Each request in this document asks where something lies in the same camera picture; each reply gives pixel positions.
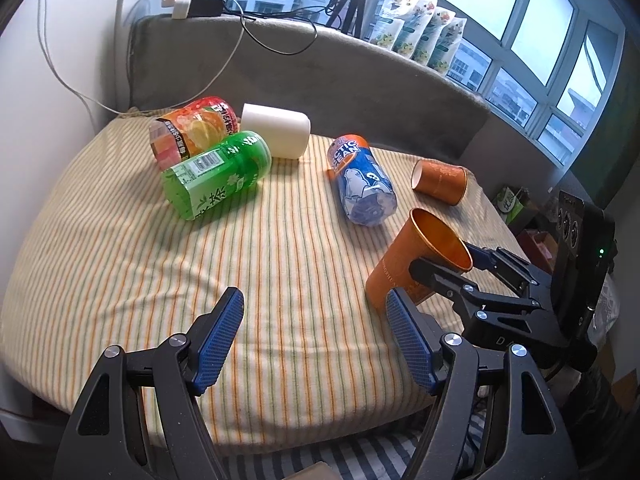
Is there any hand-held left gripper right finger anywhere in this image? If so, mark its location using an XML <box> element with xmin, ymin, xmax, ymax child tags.
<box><xmin>385</xmin><ymin>290</ymin><xmax>582</xmax><ymax>480</ymax></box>

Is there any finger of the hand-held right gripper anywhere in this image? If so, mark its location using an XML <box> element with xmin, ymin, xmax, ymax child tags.
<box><xmin>409</xmin><ymin>256</ymin><xmax>548</xmax><ymax>322</ymax></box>
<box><xmin>462</xmin><ymin>242</ymin><xmax>538</xmax><ymax>295</ymax></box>

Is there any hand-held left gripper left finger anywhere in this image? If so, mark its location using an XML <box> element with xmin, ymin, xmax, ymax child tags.
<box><xmin>52</xmin><ymin>287</ymin><xmax>246</xmax><ymax>480</ymax></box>

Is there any orange paper cup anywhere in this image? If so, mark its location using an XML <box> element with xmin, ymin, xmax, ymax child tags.
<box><xmin>365</xmin><ymin>208</ymin><xmax>474</xmax><ymax>320</ymax></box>
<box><xmin>410</xmin><ymin>159</ymin><xmax>468</xmax><ymax>207</ymax></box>

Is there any blue polar bear cup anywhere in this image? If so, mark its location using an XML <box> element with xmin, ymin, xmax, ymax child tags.
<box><xmin>327</xmin><ymin>134</ymin><xmax>397</xmax><ymax>225</ymax></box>

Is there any green label cup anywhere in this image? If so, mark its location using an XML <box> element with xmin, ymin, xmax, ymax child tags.
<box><xmin>161</xmin><ymin>130</ymin><xmax>272</xmax><ymax>222</ymax></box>

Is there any orange fruit print cup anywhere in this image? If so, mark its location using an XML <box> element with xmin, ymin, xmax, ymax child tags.
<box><xmin>149</xmin><ymin>95</ymin><xmax>243</xmax><ymax>171</ymax></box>

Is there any white cup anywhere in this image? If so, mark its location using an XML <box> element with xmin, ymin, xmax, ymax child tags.
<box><xmin>241</xmin><ymin>103</ymin><xmax>312</xmax><ymax>160</ymax></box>

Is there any red box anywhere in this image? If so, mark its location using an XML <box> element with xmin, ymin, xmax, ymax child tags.
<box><xmin>517</xmin><ymin>229</ymin><xmax>558</xmax><ymax>273</ymax></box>

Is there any green paper bag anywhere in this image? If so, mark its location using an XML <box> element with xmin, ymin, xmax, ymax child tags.
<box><xmin>495</xmin><ymin>186</ymin><xmax>538</xmax><ymax>226</ymax></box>

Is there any yellow striped blanket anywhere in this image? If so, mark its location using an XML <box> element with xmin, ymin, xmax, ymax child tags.
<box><xmin>0</xmin><ymin>108</ymin><xmax>531</xmax><ymax>457</ymax></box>

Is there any blue striped sheet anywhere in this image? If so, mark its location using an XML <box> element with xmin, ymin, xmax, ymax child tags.
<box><xmin>210</xmin><ymin>402</ymin><xmax>496</xmax><ymax>480</ymax></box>

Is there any white floral refill pouch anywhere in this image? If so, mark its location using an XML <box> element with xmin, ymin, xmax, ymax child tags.
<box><xmin>370</xmin><ymin>0</ymin><xmax>407</xmax><ymax>52</ymax></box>
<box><xmin>392</xmin><ymin>0</ymin><xmax>432</xmax><ymax>61</ymax></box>
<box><xmin>412</xmin><ymin>4</ymin><xmax>453</xmax><ymax>70</ymax></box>
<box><xmin>431</xmin><ymin>14</ymin><xmax>468</xmax><ymax>79</ymax></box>

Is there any grey cushion backrest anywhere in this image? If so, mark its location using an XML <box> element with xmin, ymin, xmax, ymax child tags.
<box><xmin>128</xmin><ymin>14</ymin><xmax>491</xmax><ymax>165</ymax></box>

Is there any black tripod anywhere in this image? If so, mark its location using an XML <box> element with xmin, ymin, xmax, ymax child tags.
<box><xmin>325</xmin><ymin>0</ymin><xmax>375</xmax><ymax>37</ymax></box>

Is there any black power adapter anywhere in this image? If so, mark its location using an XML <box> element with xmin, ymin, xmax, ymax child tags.
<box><xmin>190</xmin><ymin>0</ymin><xmax>226</xmax><ymax>18</ymax></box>

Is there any black cable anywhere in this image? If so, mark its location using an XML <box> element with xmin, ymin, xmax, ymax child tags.
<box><xmin>222</xmin><ymin>0</ymin><xmax>351</xmax><ymax>56</ymax></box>

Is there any white cable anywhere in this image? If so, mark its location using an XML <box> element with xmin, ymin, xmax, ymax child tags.
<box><xmin>46</xmin><ymin>0</ymin><xmax>247</xmax><ymax>116</ymax></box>

